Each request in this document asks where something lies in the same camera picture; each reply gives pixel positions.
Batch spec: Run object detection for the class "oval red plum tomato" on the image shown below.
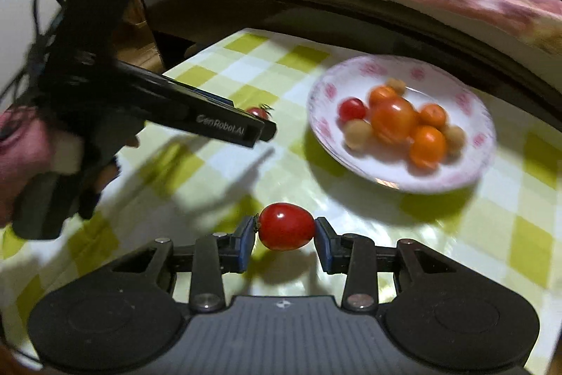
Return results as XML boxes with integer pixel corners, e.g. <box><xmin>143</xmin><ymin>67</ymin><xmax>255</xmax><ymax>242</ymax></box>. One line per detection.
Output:
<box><xmin>258</xmin><ymin>203</ymin><xmax>316</xmax><ymax>252</ymax></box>

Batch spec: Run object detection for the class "green checked tablecloth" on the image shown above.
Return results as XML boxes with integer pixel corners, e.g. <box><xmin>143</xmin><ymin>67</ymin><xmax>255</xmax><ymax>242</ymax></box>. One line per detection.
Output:
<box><xmin>0</xmin><ymin>28</ymin><xmax>562</xmax><ymax>375</ymax></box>

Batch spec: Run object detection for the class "large red tomato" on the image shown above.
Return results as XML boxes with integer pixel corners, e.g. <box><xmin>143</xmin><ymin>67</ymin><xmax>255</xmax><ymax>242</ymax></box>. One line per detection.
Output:
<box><xmin>371</xmin><ymin>97</ymin><xmax>420</xmax><ymax>145</ymax></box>

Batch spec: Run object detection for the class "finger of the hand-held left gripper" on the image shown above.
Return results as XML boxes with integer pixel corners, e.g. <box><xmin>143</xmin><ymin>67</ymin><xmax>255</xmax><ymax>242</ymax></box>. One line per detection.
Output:
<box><xmin>254</xmin><ymin>120</ymin><xmax>278</xmax><ymax>144</ymax></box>
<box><xmin>169</xmin><ymin>78</ymin><xmax>247</xmax><ymax>120</ymax></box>

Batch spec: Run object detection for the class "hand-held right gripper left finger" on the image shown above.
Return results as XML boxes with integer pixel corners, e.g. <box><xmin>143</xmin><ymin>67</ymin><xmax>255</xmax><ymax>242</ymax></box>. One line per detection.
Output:
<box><xmin>110</xmin><ymin>216</ymin><xmax>257</xmax><ymax>313</ymax></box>

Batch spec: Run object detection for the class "round red cherry tomato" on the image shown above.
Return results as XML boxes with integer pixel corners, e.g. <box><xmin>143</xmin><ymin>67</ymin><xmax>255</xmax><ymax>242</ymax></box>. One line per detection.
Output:
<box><xmin>338</xmin><ymin>97</ymin><xmax>368</xmax><ymax>122</ymax></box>

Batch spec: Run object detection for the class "white floral plate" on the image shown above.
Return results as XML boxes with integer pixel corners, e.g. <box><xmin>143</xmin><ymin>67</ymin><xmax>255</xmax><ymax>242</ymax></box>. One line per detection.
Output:
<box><xmin>307</xmin><ymin>55</ymin><xmax>497</xmax><ymax>195</ymax></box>

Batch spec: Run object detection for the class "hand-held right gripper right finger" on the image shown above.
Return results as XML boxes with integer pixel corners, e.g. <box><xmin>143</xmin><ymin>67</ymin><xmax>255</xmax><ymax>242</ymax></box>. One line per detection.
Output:
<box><xmin>314</xmin><ymin>217</ymin><xmax>459</xmax><ymax>313</ymax></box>

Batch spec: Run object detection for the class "dark bed frame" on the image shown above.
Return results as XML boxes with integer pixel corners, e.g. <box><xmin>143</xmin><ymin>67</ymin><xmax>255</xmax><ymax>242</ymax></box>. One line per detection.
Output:
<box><xmin>140</xmin><ymin>0</ymin><xmax>562</xmax><ymax>105</ymax></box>

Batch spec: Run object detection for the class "cherry tomato with stem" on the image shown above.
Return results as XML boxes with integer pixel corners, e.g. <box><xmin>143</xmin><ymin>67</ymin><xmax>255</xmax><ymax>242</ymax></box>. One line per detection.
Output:
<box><xmin>245</xmin><ymin>105</ymin><xmax>275</xmax><ymax>122</ymax></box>

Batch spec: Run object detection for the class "orange mandarin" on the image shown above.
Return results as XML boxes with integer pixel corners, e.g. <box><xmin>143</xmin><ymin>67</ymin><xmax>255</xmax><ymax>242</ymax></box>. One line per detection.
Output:
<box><xmin>409</xmin><ymin>125</ymin><xmax>447</xmax><ymax>168</ymax></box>
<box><xmin>419</xmin><ymin>103</ymin><xmax>449</xmax><ymax>127</ymax></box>
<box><xmin>368</xmin><ymin>85</ymin><xmax>398</xmax><ymax>108</ymax></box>

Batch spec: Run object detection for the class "person's left hand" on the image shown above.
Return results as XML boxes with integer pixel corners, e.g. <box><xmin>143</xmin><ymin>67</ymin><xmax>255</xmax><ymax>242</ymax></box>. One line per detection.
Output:
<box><xmin>0</xmin><ymin>108</ymin><xmax>57</xmax><ymax>226</ymax></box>

